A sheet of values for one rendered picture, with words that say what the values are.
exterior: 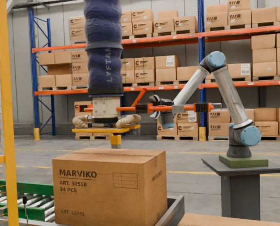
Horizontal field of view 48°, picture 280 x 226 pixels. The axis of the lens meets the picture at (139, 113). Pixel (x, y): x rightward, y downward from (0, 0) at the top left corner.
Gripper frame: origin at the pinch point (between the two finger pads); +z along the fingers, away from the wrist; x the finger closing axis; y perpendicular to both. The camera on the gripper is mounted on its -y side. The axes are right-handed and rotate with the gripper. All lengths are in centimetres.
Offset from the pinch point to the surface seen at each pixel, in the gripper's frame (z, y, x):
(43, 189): -9, 99, -62
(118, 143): -35, 44, -29
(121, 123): 25.4, 12.6, -7.6
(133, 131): -798, 345, -110
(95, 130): 28.1, 28.4, -11.6
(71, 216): 34, 45, -62
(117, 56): 15.1, 17.6, 31.9
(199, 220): 4, -26, -70
